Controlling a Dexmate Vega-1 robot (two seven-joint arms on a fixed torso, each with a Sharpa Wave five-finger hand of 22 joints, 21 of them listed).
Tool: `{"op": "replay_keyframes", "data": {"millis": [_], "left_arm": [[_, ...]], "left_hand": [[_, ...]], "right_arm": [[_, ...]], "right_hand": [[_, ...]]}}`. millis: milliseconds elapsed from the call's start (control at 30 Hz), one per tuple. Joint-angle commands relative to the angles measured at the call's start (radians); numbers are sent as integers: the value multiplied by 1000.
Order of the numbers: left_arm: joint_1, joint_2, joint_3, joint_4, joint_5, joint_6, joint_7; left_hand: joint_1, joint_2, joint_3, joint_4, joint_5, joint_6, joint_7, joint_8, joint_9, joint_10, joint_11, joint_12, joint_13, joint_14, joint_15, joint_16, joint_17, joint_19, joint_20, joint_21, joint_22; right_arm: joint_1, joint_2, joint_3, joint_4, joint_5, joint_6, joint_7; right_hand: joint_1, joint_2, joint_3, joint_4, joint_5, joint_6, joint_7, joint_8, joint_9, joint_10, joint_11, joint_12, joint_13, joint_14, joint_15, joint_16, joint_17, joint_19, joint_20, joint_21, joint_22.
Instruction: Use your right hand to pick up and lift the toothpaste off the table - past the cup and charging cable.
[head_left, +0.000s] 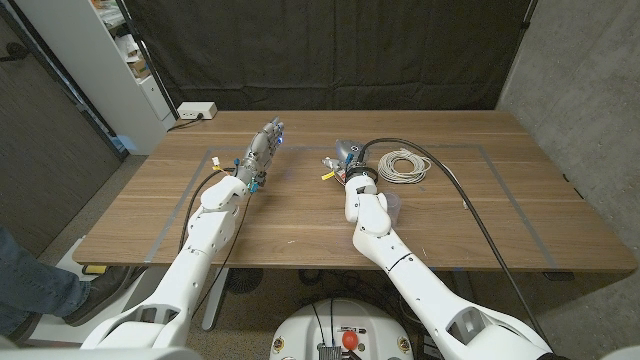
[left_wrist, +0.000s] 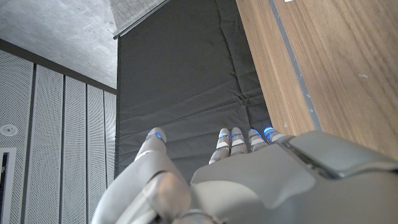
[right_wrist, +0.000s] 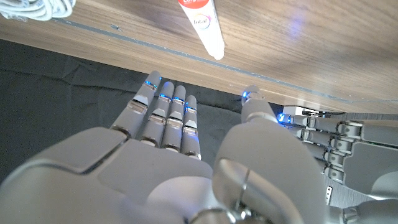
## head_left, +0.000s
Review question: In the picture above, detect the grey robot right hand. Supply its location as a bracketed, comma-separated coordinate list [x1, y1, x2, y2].
[322, 138, 379, 187]

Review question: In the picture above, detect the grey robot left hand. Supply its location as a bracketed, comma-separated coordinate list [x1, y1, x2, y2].
[233, 117, 286, 194]

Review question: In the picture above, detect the clear plastic cup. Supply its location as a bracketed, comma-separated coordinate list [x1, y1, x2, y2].
[382, 191, 403, 229]

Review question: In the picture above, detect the white power strip box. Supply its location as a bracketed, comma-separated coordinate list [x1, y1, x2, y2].
[176, 101, 219, 121]

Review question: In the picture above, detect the black backdrop curtain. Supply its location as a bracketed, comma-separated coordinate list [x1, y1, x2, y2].
[122, 0, 539, 112]

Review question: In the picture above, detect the round black fan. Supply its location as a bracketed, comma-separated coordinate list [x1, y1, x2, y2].
[225, 268, 264, 295]

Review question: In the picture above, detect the black backdrop stand pole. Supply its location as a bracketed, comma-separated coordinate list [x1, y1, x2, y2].
[114, 0, 180, 121]
[519, 0, 539, 31]

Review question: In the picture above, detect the small cardboard box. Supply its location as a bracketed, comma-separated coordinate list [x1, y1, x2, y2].
[127, 57, 151, 80]

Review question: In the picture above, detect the grey metal table leg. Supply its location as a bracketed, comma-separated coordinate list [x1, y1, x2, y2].
[201, 267, 230, 332]

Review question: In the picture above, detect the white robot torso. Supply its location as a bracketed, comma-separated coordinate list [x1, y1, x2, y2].
[268, 298, 415, 360]

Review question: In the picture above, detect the white shelf cabinet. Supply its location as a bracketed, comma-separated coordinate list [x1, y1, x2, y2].
[14, 0, 177, 156]

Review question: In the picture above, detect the dark shoe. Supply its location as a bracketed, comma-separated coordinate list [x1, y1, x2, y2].
[62, 264, 134, 327]

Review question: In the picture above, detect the person's leg in jeans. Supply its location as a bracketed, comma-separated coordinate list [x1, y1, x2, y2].
[0, 224, 92, 336]

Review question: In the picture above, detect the coiled white cable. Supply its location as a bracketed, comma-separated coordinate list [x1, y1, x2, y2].
[377, 148, 433, 185]

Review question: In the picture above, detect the black power cord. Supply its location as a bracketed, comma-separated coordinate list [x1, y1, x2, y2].
[167, 113, 204, 132]

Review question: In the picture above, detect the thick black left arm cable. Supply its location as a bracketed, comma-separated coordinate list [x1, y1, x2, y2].
[177, 167, 239, 254]

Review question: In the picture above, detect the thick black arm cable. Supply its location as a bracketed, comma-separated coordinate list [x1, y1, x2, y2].
[177, 167, 239, 254]
[357, 137, 554, 351]

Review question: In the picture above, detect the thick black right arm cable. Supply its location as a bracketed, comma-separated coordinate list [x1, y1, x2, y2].
[357, 137, 554, 351]

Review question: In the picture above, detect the black door handle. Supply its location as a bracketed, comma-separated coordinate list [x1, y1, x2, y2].
[0, 42, 30, 63]

